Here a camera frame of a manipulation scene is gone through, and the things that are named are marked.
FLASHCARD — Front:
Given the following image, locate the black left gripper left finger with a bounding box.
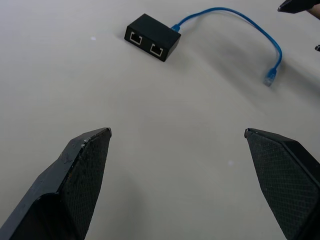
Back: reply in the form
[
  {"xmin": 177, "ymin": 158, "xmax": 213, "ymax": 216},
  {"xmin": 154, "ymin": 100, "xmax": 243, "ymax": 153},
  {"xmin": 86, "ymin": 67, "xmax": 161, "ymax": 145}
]
[{"xmin": 0, "ymin": 127, "xmax": 113, "ymax": 240}]

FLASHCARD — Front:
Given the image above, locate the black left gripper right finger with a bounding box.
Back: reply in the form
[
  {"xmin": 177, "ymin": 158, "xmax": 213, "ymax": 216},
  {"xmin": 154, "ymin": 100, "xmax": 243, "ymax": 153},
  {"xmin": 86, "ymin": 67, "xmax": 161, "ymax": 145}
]
[{"xmin": 244, "ymin": 128, "xmax": 320, "ymax": 240}]

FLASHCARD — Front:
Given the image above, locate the black ethernet splitter box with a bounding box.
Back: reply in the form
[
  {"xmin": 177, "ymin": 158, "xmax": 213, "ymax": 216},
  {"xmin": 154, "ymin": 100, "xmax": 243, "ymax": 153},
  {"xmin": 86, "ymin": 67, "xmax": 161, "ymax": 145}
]
[{"xmin": 124, "ymin": 13, "xmax": 182, "ymax": 63}]

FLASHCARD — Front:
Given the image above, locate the blue Ethernet cable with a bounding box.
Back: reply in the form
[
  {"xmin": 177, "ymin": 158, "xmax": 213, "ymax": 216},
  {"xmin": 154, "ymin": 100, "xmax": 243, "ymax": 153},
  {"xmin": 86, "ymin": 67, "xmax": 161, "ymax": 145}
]
[{"xmin": 170, "ymin": 6, "xmax": 283, "ymax": 88}]

